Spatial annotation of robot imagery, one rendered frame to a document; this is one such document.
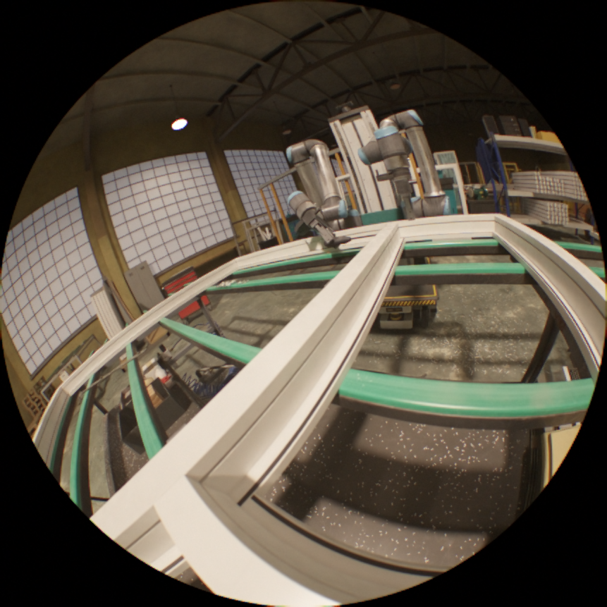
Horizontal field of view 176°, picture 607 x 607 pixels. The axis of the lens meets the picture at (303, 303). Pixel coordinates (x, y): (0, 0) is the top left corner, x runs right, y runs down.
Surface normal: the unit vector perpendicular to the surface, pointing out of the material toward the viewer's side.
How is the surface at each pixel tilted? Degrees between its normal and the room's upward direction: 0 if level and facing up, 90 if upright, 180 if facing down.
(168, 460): 0
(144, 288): 90
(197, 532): 0
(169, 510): 0
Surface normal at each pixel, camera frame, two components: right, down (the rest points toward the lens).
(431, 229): -0.53, 0.52
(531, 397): -0.32, -0.86
